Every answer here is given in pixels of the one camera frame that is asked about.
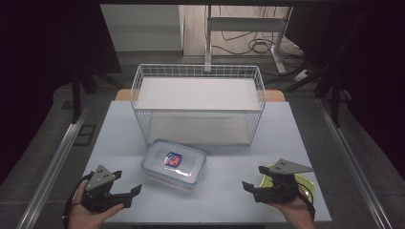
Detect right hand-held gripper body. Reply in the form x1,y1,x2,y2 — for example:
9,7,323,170
253,157,315,204

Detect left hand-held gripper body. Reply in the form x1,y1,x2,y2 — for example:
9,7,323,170
80,164,124,214

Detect clear container with blue-rimmed lid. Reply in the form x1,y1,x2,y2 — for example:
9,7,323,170
140,138,208,192

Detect white wire rack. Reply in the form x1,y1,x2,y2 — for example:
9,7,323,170
130,63,267,148

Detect person's right hand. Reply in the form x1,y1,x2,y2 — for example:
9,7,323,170
267,186,316,229

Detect person's left hand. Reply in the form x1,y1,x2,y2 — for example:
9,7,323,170
67,181,125,229

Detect black floor plate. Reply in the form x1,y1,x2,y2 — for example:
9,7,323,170
74,124,97,147

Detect wooden table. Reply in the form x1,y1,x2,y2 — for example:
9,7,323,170
114,88,287,103

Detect black metal stand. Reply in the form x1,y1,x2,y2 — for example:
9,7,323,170
265,60,352,129
71,61,126,125

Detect white power strip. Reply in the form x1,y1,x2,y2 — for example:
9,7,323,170
291,69,310,83

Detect white cabinet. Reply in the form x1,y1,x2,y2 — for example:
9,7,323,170
99,4,185,52

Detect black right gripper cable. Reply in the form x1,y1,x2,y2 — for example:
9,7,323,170
296,181,317,221

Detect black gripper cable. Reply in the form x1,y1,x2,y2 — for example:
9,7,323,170
62,173,94,229
296,181,317,221

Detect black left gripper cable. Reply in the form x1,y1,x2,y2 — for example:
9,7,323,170
62,173,94,229

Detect aluminium rail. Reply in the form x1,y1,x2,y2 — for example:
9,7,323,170
316,97,394,229
14,104,93,229

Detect black floor cables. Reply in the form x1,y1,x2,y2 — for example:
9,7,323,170
211,5,308,70

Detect white desk frame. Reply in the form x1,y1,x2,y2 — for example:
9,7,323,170
204,4,293,74

